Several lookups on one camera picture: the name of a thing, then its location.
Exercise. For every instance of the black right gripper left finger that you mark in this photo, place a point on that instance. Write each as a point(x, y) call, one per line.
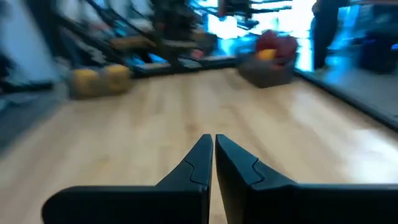
point(174, 199)

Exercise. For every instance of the person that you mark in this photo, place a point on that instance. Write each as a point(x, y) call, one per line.
point(326, 31)

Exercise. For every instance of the orange yellow peach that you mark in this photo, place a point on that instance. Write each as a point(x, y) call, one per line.
point(266, 54)

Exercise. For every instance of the grey plastic fruit bin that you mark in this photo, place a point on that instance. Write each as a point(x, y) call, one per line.
point(267, 74)

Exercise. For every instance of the dark red bell pepper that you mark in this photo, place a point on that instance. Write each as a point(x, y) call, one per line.
point(286, 46)
point(267, 40)

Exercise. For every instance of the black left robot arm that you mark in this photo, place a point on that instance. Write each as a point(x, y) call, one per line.
point(177, 28)

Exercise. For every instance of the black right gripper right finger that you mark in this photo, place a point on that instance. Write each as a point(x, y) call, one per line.
point(248, 193)

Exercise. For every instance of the yellow bell pepper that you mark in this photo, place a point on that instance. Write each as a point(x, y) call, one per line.
point(84, 81)
point(117, 77)

